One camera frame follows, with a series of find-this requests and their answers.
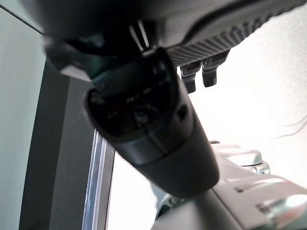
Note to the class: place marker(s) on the silver robot body and legs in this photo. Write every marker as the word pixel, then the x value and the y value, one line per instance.
pixel 239 203

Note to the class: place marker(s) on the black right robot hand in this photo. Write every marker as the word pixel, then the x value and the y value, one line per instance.
pixel 148 134

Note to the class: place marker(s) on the clear shelf edge strip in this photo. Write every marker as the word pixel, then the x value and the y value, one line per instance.
pixel 96 179

